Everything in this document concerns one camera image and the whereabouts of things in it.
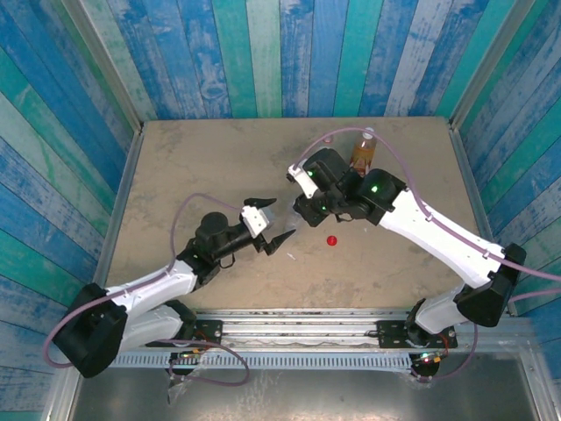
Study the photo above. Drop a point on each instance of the amber bottle red gold label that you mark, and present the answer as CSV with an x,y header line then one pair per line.
x,y
363,155

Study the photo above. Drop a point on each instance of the red bottle cap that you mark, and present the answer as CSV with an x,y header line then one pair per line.
x,y
332,240

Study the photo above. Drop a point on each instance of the white bottle cap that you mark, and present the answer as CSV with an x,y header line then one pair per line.
x,y
368,131

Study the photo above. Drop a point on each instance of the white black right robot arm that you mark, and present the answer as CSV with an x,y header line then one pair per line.
x,y
438,237

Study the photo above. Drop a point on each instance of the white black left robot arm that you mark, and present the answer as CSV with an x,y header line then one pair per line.
x,y
149,285

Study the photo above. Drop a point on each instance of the circuit board with lights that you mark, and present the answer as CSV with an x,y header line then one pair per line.
x,y
427,358
188,354

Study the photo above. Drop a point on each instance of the steel sheet tray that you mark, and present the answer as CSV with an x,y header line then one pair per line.
x,y
307,394

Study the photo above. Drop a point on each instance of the aluminium front mounting rail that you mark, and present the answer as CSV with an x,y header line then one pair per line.
x,y
298,329

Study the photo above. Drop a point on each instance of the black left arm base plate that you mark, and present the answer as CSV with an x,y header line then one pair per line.
x,y
206,329

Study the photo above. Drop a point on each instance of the aluminium table side rail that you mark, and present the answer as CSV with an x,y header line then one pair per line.
x,y
116,210
471,175

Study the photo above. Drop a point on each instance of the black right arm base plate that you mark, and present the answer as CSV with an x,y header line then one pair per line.
x,y
390,333

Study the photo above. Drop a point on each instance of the aluminium corner post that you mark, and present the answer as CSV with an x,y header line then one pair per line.
x,y
491,66
103,66

